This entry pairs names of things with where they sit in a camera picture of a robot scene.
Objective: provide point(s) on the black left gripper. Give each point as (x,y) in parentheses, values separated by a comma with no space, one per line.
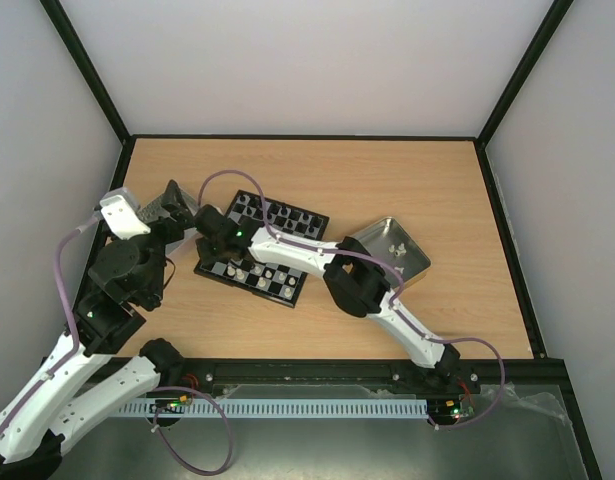
(173,205)

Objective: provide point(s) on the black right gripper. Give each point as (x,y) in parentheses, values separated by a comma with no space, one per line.
(207,248)

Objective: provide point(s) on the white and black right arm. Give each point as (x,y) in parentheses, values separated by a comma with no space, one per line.
(356,281)

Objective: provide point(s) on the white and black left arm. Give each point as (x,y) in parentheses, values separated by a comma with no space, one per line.
(51,413)

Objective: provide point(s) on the black chess pieces row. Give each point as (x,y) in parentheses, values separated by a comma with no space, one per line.
(281,216)

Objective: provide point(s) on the left circuit board with LED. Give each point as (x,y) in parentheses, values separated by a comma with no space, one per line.
(176,405)

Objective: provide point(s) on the circuit board with led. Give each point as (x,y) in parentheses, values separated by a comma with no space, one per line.
(176,405)
(452,410)

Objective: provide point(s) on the right circuit board with LED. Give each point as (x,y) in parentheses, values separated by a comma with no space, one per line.
(452,410)

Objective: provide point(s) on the silver textured metal tray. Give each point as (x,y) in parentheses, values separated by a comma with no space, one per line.
(154,210)

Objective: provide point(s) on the black and silver chessboard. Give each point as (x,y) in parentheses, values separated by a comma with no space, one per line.
(270,255)

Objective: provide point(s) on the gold rimmed metal tin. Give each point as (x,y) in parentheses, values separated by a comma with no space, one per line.
(388,241)

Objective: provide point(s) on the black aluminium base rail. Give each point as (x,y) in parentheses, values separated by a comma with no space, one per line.
(395,376)

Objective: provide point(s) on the light blue slotted cable duct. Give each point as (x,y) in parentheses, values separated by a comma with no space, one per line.
(288,409)

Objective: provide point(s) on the black cage frame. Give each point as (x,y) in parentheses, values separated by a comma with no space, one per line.
(548,26)

